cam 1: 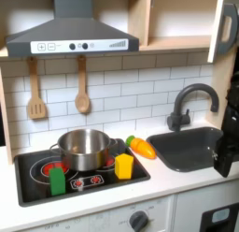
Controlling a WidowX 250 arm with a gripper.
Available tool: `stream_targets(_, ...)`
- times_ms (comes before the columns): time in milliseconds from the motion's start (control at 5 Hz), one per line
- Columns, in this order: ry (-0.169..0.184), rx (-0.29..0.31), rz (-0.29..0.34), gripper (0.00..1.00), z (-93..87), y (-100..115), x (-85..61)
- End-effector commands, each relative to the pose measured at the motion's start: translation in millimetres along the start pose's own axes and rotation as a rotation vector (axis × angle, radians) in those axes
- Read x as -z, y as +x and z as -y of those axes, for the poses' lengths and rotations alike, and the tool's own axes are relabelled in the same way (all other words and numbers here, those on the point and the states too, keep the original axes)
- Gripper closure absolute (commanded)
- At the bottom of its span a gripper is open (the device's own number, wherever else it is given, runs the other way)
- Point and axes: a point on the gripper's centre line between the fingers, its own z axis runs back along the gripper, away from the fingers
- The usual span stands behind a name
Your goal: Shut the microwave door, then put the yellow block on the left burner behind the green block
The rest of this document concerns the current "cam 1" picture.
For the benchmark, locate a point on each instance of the dark grey oven knob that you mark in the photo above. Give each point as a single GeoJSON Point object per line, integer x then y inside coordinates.
{"type": "Point", "coordinates": [138, 221]}

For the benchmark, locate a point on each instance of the steel pot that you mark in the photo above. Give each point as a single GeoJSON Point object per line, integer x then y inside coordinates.
{"type": "Point", "coordinates": [84, 157]}

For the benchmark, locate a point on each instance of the black toy stove top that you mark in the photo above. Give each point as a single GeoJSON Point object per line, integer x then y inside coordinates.
{"type": "Point", "coordinates": [34, 192]}

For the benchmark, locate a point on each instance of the grey range hood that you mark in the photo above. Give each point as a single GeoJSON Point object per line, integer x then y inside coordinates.
{"type": "Point", "coordinates": [71, 30]}

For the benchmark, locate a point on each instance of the wooden slotted spatula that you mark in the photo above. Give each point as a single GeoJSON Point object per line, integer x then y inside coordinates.
{"type": "Point", "coordinates": [36, 109]}

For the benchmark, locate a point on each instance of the dark grey tap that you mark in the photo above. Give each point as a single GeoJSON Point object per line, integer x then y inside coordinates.
{"type": "Point", "coordinates": [179, 117]}

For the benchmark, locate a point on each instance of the wooden spoon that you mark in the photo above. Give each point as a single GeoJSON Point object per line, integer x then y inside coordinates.
{"type": "Point", "coordinates": [82, 101]}

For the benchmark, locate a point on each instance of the orange toy carrot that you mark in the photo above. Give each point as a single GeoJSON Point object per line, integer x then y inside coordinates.
{"type": "Point", "coordinates": [143, 148]}

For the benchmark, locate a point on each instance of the wooden shelf cabinet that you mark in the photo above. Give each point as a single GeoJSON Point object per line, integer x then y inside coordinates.
{"type": "Point", "coordinates": [174, 42]}

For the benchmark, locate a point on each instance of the white knob panel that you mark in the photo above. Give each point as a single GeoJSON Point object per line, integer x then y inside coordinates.
{"type": "Point", "coordinates": [105, 218]}

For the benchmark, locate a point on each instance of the yellow block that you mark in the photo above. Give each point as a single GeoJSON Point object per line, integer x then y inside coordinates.
{"type": "Point", "coordinates": [123, 167]}

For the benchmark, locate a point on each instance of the dark grey sink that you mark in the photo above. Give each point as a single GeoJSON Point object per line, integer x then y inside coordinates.
{"type": "Point", "coordinates": [186, 148]}

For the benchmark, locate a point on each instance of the green block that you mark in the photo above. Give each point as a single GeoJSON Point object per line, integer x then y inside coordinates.
{"type": "Point", "coordinates": [57, 182]}

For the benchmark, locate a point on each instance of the black oven door panel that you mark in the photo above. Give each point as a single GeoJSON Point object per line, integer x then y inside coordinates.
{"type": "Point", "coordinates": [208, 224]}

